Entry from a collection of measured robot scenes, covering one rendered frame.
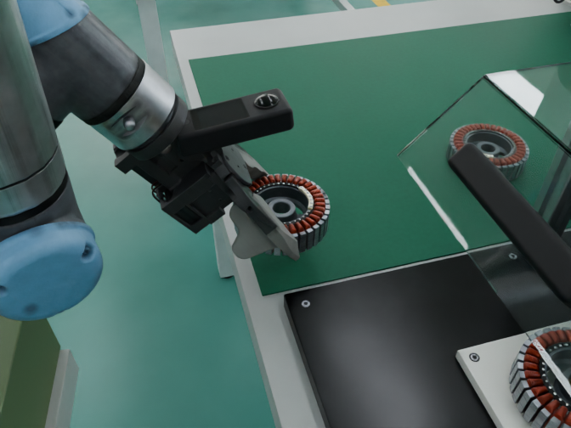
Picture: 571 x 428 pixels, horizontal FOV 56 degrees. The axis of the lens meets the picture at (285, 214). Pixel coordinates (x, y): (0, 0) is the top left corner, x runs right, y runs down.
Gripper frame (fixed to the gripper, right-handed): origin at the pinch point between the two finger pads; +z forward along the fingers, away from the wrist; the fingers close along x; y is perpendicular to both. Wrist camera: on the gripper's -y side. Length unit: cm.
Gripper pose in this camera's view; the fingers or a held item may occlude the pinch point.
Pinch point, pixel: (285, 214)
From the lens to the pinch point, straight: 63.1
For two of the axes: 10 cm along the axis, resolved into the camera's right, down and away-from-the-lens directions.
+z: 5.5, 4.9, 6.7
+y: -7.9, 5.8, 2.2
